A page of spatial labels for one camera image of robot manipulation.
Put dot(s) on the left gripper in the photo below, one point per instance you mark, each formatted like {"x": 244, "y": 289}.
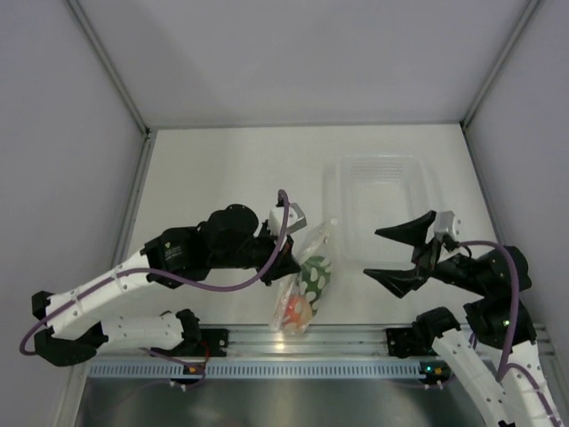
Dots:
{"x": 283, "y": 264}

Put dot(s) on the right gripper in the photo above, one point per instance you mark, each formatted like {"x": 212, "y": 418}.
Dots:
{"x": 425, "y": 255}

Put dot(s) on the clear zip top bag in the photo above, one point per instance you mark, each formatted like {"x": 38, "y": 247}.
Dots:
{"x": 317, "y": 242}

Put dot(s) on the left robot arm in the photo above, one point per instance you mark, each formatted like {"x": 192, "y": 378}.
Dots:
{"x": 229, "y": 251}

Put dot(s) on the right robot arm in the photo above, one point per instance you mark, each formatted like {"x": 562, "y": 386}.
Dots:
{"x": 497, "y": 361}

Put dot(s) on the clear plastic basket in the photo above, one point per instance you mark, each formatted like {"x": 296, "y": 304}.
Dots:
{"x": 364, "y": 193}

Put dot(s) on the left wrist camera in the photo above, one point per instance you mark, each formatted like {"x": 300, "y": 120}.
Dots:
{"x": 295, "y": 220}

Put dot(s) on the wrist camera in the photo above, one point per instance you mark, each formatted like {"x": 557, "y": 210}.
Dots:
{"x": 295, "y": 220}
{"x": 445, "y": 228}

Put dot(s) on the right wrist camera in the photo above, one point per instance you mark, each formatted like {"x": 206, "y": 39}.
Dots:
{"x": 445, "y": 228}

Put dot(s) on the aluminium mounting rail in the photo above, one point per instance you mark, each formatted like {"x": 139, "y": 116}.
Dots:
{"x": 244, "y": 342}

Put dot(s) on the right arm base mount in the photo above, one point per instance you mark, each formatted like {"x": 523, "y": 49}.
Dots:
{"x": 406, "y": 342}

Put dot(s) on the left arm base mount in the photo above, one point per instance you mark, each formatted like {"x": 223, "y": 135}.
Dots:
{"x": 214, "y": 342}

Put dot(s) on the slotted cable duct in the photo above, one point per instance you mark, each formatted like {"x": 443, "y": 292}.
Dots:
{"x": 248, "y": 369}

